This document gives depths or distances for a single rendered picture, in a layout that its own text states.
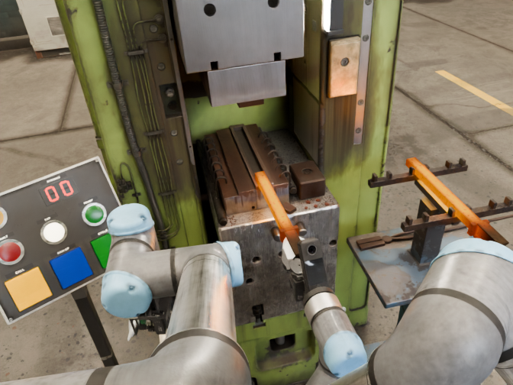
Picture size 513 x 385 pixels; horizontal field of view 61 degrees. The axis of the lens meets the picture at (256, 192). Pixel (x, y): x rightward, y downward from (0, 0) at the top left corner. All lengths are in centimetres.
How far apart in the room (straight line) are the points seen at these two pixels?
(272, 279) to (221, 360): 111
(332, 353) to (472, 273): 33
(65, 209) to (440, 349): 88
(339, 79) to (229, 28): 42
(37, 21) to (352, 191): 554
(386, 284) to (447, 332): 83
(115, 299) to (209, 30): 66
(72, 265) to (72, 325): 131
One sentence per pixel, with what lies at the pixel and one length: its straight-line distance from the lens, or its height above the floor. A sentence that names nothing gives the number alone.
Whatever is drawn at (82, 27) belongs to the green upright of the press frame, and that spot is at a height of 147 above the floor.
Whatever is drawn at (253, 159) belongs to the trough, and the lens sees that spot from 146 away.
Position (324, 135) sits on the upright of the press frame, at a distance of 145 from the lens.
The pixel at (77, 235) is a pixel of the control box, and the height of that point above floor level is 106.
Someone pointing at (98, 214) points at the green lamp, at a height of 109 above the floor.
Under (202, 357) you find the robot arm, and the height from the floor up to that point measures 143.
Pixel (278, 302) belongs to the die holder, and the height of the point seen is 54.
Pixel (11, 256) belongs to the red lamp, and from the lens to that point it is 114.
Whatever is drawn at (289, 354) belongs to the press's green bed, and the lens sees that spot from 191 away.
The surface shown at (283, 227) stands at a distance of 110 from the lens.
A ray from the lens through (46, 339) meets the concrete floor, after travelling 245.
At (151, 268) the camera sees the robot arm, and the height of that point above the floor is 126.
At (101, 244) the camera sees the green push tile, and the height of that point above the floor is 103.
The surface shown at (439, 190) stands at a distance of 131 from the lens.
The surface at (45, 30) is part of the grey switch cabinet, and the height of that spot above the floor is 34.
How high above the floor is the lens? 173
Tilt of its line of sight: 35 degrees down
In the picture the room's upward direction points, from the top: 5 degrees counter-clockwise
